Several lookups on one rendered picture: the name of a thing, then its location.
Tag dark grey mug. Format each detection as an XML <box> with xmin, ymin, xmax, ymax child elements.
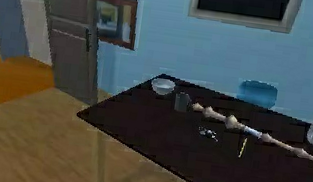
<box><xmin>173</xmin><ymin>91</ymin><xmax>195</xmax><ymax>114</ymax></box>

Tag grey framed window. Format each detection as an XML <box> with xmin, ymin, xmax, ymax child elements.
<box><xmin>187</xmin><ymin>0</ymin><xmax>305</xmax><ymax>35</ymax></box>

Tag grey brown room door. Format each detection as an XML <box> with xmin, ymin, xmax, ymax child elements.
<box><xmin>23</xmin><ymin>0</ymin><xmax>112</xmax><ymax>106</ymax></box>

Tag black door handle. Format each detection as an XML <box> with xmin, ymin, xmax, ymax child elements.
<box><xmin>83</xmin><ymin>27</ymin><xmax>94</xmax><ymax>53</ymax></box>

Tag small black key ring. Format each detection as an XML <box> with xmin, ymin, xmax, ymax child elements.
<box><xmin>197</xmin><ymin>126</ymin><xmax>220</xmax><ymax>142</ymax></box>

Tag black table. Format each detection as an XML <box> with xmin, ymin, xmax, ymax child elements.
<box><xmin>67</xmin><ymin>63</ymin><xmax>313</xmax><ymax>182</ymax></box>

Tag yellow pencil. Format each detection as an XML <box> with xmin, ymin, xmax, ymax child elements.
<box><xmin>237</xmin><ymin>136</ymin><xmax>249</xmax><ymax>159</ymax></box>

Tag white bowl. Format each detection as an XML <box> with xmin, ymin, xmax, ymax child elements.
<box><xmin>149</xmin><ymin>76</ymin><xmax>177</xmax><ymax>97</ymax></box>

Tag beige knobbed baseball bat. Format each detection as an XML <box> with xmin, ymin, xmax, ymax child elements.
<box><xmin>185</xmin><ymin>101</ymin><xmax>313</xmax><ymax>169</ymax></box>

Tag brown framed picture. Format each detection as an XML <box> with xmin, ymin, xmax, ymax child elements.
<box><xmin>89</xmin><ymin>0</ymin><xmax>142</xmax><ymax>51</ymax></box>

